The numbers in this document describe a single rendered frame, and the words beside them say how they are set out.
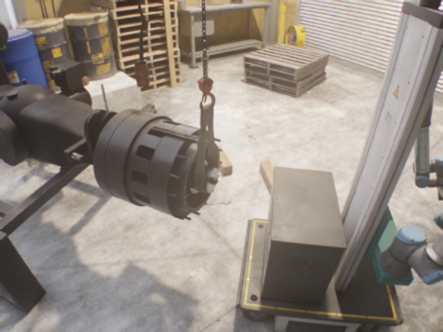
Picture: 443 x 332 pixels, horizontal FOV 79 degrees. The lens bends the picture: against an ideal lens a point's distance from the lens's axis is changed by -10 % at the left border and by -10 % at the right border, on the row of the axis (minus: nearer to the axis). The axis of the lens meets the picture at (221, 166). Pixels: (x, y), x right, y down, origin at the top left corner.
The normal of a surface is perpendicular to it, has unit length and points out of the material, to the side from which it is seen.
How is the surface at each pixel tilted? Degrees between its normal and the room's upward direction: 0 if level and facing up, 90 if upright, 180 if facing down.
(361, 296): 0
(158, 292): 0
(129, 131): 23
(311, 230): 0
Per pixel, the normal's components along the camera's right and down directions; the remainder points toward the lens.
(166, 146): -0.21, -0.47
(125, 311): 0.00, -0.81
